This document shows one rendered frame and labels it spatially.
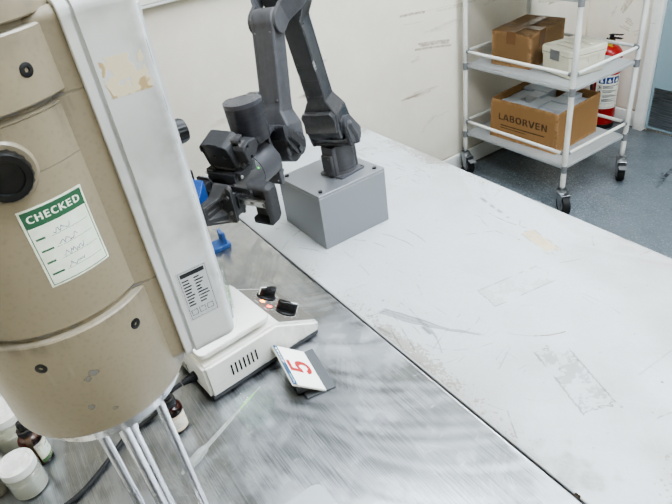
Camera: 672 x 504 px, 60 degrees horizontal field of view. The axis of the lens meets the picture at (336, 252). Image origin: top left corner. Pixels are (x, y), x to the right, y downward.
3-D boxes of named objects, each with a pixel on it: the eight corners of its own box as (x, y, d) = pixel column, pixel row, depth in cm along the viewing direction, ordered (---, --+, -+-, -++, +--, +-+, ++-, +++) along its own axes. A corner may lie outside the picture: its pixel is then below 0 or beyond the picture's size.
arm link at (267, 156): (267, 176, 96) (252, 124, 91) (295, 178, 93) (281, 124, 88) (243, 197, 91) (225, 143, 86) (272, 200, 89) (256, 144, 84)
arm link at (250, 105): (268, 149, 98) (249, 80, 92) (311, 149, 95) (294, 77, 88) (233, 181, 90) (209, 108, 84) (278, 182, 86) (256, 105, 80)
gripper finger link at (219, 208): (220, 218, 83) (209, 181, 80) (240, 222, 82) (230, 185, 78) (188, 245, 78) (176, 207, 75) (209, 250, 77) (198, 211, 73)
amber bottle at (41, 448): (30, 471, 79) (4, 434, 75) (32, 453, 81) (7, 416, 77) (53, 463, 80) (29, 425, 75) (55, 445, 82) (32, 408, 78)
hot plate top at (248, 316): (229, 286, 94) (228, 282, 94) (271, 319, 86) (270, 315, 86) (163, 323, 89) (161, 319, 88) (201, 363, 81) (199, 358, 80)
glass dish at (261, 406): (239, 397, 85) (236, 387, 84) (276, 393, 85) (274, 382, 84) (235, 428, 80) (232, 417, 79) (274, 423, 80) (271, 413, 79)
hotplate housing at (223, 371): (275, 299, 103) (266, 263, 98) (321, 334, 94) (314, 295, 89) (162, 367, 92) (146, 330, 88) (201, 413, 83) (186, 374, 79)
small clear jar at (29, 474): (55, 484, 77) (39, 460, 74) (20, 509, 74) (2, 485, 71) (42, 464, 80) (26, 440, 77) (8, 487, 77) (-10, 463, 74)
